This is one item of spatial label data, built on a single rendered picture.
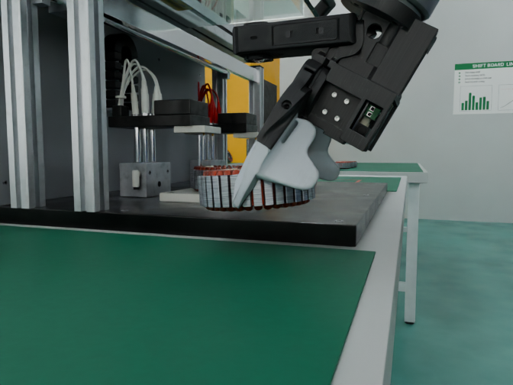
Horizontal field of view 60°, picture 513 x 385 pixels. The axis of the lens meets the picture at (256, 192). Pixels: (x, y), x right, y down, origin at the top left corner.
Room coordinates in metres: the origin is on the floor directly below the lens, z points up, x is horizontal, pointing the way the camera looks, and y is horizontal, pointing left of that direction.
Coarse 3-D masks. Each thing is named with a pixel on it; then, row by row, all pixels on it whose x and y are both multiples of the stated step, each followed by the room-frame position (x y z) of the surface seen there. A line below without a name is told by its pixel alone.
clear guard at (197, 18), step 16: (128, 0) 0.67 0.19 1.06; (144, 0) 0.67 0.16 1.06; (160, 0) 0.67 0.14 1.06; (176, 0) 0.67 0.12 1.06; (192, 0) 0.67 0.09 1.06; (208, 0) 0.67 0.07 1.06; (224, 0) 0.67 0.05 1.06; (240, 0) 0.67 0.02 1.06; (256, 0) 0.67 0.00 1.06; (272, 0) 0.67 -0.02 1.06; (288, 0) 0.67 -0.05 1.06; (304, 0) 0.50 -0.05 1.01; (160, 16) 0.74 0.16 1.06; (176, 16) 0.74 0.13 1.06; (192, 16) 0.74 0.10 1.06; (208, 16) 0.74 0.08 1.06; (224, 16) 0.74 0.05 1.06; (240, 16) 0.74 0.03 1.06; (256, 16) 0.74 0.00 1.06; (272, 16) 0.74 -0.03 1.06; (288, 16) 0.74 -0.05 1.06; (304, 16) 0.73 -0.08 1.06
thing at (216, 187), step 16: (208, 176) 0.39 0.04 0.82; (224, 176) 0.38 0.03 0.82; (208, 192) 0.39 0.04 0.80; (224, 192) 0.38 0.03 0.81; (256, 192) 0.37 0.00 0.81; (272, 192) 0.38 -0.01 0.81; (288, 192) 0.38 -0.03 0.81; (304, 192) 0.39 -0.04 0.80; (208, 208) 0.41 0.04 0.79; (224, 208) 0.39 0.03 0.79; (240, 208) 0.38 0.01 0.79; (256, 208) 0.38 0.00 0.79
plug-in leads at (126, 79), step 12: (132, 60) 0.71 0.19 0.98; (132, 72) 0.73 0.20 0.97; (132, 84) 0.72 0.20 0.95; (144, 84) 0.70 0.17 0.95; (156, 84) 0.73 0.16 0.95; (120, 96) 0.72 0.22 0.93; (132, 96) 0.72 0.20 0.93; (144, 96) 0.70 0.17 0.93; (156, 96) 0.72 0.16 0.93; (120, 108) 0.72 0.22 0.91; (132, 108) 0.72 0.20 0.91; (144, 108) 0.70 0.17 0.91
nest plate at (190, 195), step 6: (162, 192) 0.64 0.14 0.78; (168, 192) 0.64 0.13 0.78; (174, 192) 0.64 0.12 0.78; (180, 192) 0.64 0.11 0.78; (186, 192) 0.64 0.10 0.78; (192, 192) 0.64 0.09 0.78; (198, 192) 0.64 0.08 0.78; (162, 198) 0.64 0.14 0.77; (168, 198) 0.64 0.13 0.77; (174, 198) 0.63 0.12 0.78; (180, 198) 0.63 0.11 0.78; (186, 198) 0.63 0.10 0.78; (192, 198) 0.62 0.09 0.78; (198, 198) 0.62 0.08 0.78
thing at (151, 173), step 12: (120, 168) 0.71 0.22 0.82; (132, 168) 0.70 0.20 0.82; (144, 168) 0.69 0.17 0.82; (156, 168) 0.72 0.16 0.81; (168, 168) 0.76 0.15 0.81; (120, 180) 0.71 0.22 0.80; (144, 180) 0.69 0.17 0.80; (156, 180) 0.72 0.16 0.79; (168, 180) 0.75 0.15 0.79; (120, 192) 0.71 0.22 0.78; (132, 192) 0.70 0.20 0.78; (144, 192) 0.69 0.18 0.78; (156, 192) 0.72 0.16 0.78
